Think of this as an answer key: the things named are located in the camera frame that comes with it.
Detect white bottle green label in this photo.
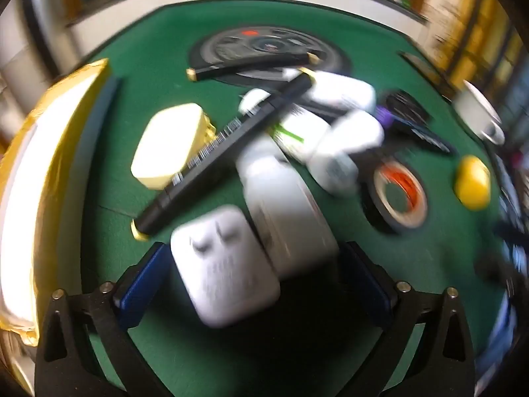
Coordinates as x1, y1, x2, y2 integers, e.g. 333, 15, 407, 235
239, 89, 331, 164

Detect gold storage tray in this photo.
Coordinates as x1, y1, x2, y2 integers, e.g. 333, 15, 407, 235
0, 59, 122, 348

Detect black phone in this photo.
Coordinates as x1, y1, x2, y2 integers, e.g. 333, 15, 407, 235
397, 51, 453, 94

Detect yellow round object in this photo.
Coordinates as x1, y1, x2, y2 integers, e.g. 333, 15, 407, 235
454, 155, 492, 211

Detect white cup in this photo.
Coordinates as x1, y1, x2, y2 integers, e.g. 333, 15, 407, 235
454, 79, 506, 146

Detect black tape roll orange core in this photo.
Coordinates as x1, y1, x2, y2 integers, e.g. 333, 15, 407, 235
363, 158, 428, 236

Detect white power adapter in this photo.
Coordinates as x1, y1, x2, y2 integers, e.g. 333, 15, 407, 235
170, 206, 282, 328

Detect white bottle red label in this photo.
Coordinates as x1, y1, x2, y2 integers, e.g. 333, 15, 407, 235
242, 138, 340, 280

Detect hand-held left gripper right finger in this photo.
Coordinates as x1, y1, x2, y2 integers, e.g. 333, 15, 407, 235
341, 241, 476, 397

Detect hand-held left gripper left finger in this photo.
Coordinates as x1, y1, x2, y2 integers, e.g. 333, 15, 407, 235
35, 242, 174, 397

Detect black pen purple cap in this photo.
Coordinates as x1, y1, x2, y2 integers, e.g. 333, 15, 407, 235
375, 105, 459, 155

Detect gold framed cabinet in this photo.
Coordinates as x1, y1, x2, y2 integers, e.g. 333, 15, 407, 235
413, 0, 529, 92

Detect black marker pen gold ends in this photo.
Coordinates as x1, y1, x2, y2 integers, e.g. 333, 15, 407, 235
185, 50, 320, 82
131, 70, 315, 243

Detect white plastic bottle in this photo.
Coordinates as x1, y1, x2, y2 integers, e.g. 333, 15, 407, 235
308, 71, 378, 113
308, 110, 386, 197

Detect round table control panel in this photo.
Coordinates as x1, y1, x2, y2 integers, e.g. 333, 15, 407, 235
188, 25, 352, 87

